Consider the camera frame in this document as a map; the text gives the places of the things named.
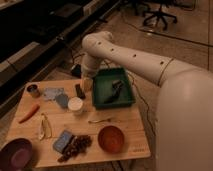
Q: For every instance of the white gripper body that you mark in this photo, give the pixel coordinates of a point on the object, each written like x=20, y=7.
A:
x=89, y=70

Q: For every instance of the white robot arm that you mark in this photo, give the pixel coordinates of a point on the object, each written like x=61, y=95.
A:
x=184, y=126

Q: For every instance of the white plastic cup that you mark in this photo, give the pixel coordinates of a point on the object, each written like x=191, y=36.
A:
x=75, y=105

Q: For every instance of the black power adapter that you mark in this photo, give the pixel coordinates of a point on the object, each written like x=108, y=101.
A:
x=76, y=70

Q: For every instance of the green plastic tray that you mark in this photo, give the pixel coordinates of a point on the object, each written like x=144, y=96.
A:
x=102, y=88

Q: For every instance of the black rectangular block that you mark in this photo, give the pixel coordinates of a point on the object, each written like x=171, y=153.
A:
x=79, y=92

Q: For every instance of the dark object in tray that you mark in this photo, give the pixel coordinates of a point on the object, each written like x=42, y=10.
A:
x=116, y=89

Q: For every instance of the dark round blue object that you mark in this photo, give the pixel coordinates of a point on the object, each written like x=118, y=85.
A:
x=62, y=100

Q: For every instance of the grey blue cloth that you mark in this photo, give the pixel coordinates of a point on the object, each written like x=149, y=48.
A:
x=50, y=93

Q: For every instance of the metal fork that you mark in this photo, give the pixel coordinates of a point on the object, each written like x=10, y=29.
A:
x=101, y=120

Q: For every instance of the orange carrot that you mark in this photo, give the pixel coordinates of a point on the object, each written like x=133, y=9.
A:
x=32, y=111

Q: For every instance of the red bowl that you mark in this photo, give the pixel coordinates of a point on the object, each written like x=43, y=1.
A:
x=111, y=139

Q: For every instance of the bunch of dark grapes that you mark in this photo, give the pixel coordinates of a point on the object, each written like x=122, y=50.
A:
x=78, y=145

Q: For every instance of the blue sponge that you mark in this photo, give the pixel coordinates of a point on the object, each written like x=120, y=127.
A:
x=62, y=141

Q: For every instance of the black office chair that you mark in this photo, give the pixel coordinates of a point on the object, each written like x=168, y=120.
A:
x=160, y=14

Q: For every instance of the purple bowl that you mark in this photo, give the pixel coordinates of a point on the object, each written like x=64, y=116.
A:
x=15, y=155

